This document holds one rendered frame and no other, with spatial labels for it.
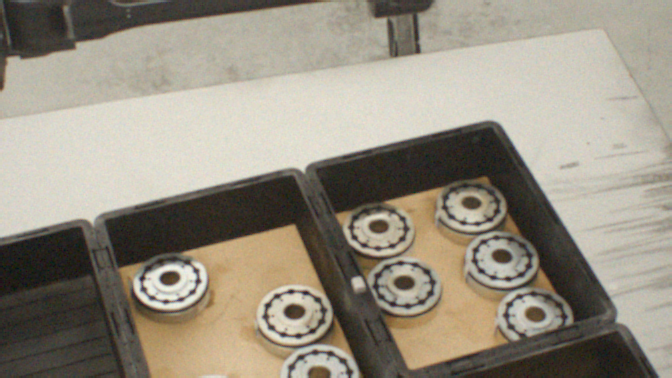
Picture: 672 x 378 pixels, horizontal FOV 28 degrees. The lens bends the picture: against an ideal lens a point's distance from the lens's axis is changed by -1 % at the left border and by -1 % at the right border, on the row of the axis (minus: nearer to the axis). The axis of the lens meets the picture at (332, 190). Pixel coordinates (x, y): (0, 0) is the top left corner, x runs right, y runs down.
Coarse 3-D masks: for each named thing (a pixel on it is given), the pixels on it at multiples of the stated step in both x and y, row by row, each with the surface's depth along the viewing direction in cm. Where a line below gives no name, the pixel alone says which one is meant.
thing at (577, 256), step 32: (480, 128) 194; (320, 160) 189; (352, 160) 190; (512, 160) 190; (320, 192) 185; (544, 192) 185; (352, 256) 177; (576, 256) 176; (384, 320) 169; (608, 320) 169; (480, 352) 165
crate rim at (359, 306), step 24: (288, 168) 188; (192, 192) 185; (216, 192) 185; (312, 192) 185; (96, 216) 182; (120, 216) 182; (312, 216) 182; (336, 264) 176; (120, 288) 173; (120, 312) 170; (360, 312) 170; (144, 360) 165; (384, 360) 164
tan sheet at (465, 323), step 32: (416, 224) 194; (512, 224) 194; (416, 256) 190; (448, 256) 190; (448, 288) 186; (544, 288) 186; (448, 320) 182; (480, 320) 182; (416, 352) 178; (448, 352) 178
